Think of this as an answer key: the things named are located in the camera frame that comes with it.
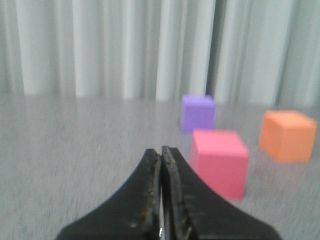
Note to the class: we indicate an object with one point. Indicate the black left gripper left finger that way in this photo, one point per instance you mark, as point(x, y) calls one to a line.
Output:
point(131, 213)

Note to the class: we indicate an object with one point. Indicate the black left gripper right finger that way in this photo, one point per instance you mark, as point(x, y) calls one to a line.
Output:
point(193, 211)

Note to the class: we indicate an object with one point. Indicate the pink foam cube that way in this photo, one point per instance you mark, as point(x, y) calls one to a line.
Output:
point(220, 158)

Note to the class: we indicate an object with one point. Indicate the purple foam cube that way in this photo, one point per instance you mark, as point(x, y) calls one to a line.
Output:
point(197, 112)

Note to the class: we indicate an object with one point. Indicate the white pleated curtain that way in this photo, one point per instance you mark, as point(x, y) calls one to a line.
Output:
point(263, 52)

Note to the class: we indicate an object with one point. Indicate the orange foam cube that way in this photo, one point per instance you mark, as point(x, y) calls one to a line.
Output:
point(287, 135)

